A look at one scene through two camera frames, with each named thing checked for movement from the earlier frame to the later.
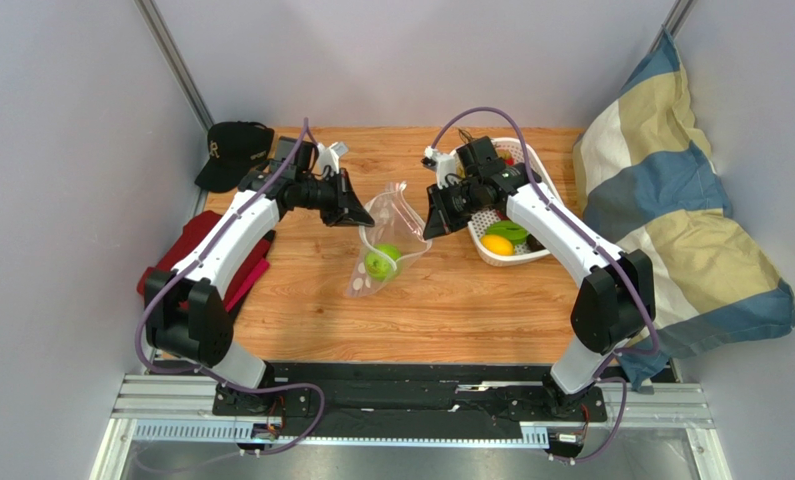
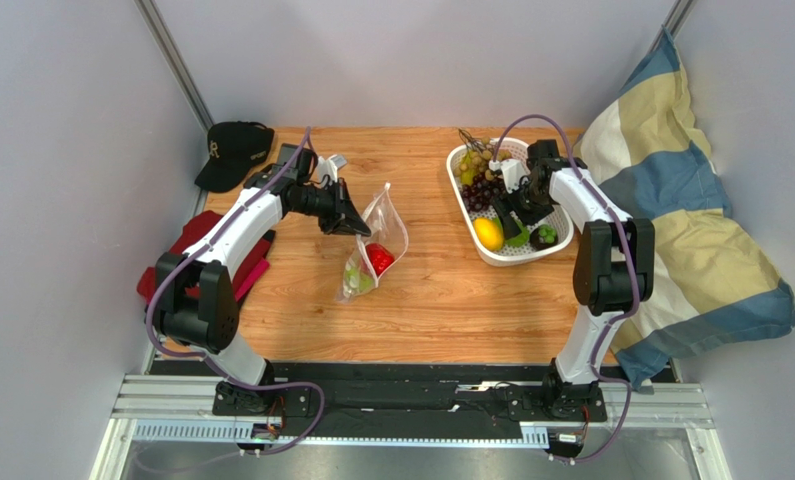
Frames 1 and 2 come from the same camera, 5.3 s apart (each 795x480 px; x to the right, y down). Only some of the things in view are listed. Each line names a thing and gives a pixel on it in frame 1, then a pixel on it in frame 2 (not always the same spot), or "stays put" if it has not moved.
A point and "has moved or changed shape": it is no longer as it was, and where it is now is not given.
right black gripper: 443,207 → 523,204
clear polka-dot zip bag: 397,236 has moved or changed shape
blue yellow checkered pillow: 650,181 stays put
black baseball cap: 232,148 stays put
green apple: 378,267 → 355,279
